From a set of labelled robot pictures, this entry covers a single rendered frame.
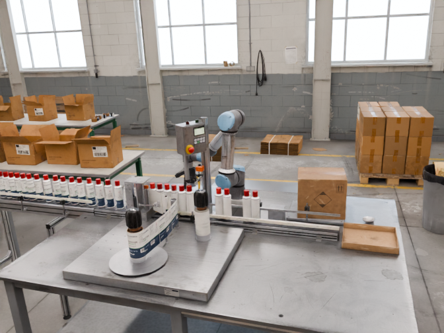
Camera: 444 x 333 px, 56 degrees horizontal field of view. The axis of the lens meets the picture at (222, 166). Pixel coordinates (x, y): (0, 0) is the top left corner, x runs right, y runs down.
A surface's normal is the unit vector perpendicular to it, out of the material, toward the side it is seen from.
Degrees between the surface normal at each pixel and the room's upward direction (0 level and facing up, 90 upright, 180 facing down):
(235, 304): 0
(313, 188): 90
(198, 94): 90
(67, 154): 90
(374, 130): 91
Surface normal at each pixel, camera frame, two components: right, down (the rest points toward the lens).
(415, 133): -0.22, 0.32
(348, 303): -0.04, -0.95
